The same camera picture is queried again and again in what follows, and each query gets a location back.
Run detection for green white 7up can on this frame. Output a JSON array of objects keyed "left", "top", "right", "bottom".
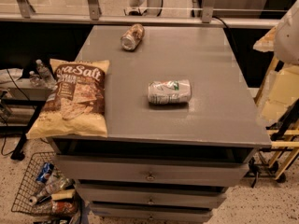
[{"left": 148, "top": 79, "right": 192, "bottom": 105}]

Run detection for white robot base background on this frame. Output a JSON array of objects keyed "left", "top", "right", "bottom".
[{"left": 124, "top": 0, "right": 164, "bottom": 17}]

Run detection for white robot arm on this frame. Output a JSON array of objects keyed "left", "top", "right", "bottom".
[{"left": 274, "top": 0, "right": 299, "bottom": 65}]

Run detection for brown soda can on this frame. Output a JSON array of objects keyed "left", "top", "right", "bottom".
[{"left": 121, "top": 23, "right": 145, "bottom": 50}]

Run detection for blue pepsi can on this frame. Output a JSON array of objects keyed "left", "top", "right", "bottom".
[{"left": 36, "top": 162, "right": 54, "bottom": 184}]

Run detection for red can in basket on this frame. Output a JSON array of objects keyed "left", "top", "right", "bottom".
[{"left": 51, "top": 201, "right": 78, "bottom": 215}]

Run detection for grey drawer cabinet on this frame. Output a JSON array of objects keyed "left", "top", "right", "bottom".
[{"left": 46, "top": 25, "right": 273, "bottom": 224}]

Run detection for sea salt chips bag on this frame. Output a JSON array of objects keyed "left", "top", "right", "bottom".
[{"left": 26, "top": 59, "right": 110, "bottom": 139}]

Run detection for middle grey drawer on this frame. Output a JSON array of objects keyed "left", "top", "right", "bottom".
[{"left": 76, "top": 184, "right": 226, "bottom": 209}]

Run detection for grey drawer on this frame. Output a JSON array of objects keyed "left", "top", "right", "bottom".
[
  {"left": 53, "top": 155, "right": 249, "bottom": 187},
  {"left": 76, "top": 184, "right": 226, "bottom": 209},
  {"left": 90, "top": 203, "right": 212, "bottom": 223}
]

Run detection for top grey drawer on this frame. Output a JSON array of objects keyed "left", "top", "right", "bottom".
[{"left": 53, "top": 155, "right": 249, "bottom": 187}]

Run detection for bottom grey drawer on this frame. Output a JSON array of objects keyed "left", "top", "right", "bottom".
[{"left": 90, "top": 203, "right": 212, "bottom": 223}]

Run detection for small clear water bottle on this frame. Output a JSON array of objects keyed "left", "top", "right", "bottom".
[{"left": 29, "top": 71, "right": 43, "bottom": 87}]

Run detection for clear plastic bottle in basket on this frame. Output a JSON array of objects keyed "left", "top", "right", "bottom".
[{"left": 29, "top": 177, "right": 73, "bottom": 205}]

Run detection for yellow sponge in basket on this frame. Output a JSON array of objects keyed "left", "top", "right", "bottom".
[{"left": 51, "top": 189, "right": 76, "bottom": 201}]

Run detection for black side table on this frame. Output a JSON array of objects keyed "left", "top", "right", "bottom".
[{"left": 0, "top": 78, "right": 50, "bottom": 161}]

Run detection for metal railing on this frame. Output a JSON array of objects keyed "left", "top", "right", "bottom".
[{"left": 0, "top": 0, "right": 278, "bottom": 29}]

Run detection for yellow wooden frame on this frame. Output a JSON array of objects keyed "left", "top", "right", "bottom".
[{"left": 250, "top": 54, "right": 299, "bottom": 183}]

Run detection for wire basket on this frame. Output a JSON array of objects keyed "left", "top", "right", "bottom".
[{"left": 10, "top": 151, "right": 82, "bottom": 217}]

